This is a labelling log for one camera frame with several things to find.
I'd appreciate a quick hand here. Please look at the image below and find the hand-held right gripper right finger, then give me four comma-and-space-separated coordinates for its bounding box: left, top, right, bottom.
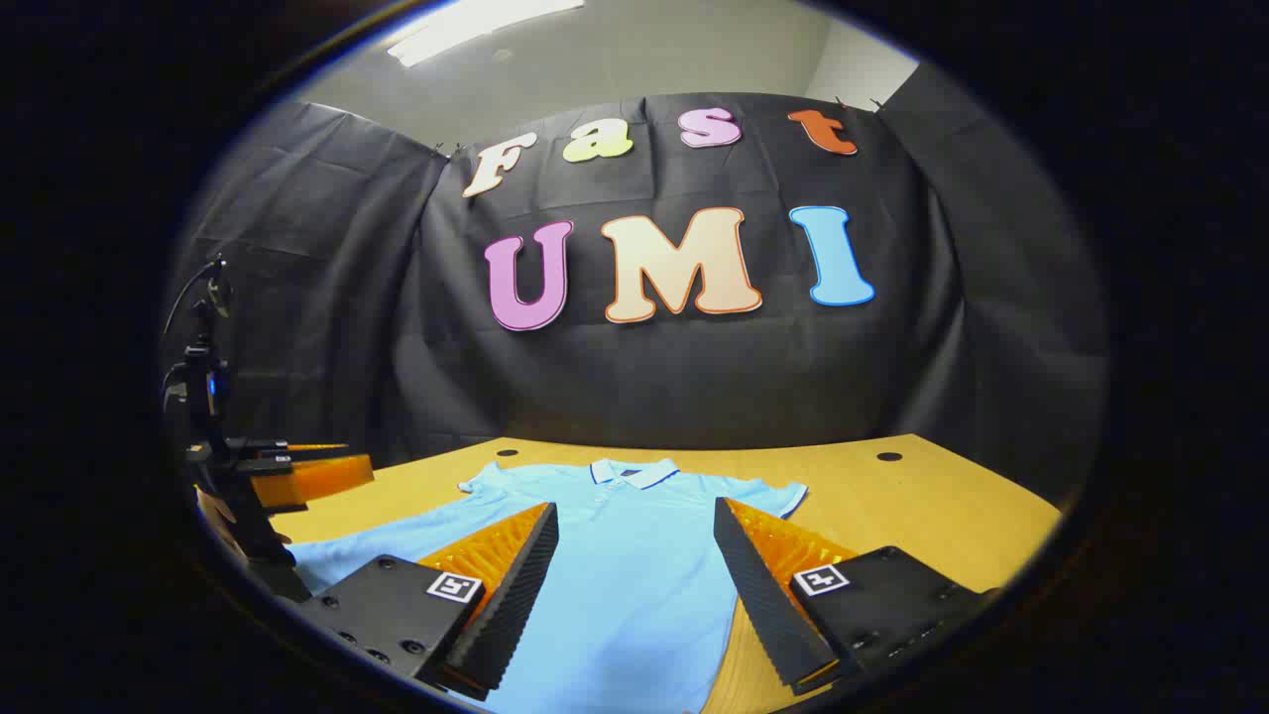
712, 496, 997, 697

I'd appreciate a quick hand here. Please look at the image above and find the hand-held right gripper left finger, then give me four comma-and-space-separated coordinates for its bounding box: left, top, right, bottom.
295, 501, 561, 701

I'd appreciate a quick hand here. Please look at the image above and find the light blue T-shirt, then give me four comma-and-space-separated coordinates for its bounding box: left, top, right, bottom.
288, 458, 809, 714

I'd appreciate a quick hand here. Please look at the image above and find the black backdrop cloth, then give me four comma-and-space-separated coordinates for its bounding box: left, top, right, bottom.
164, 91, 1109, 507

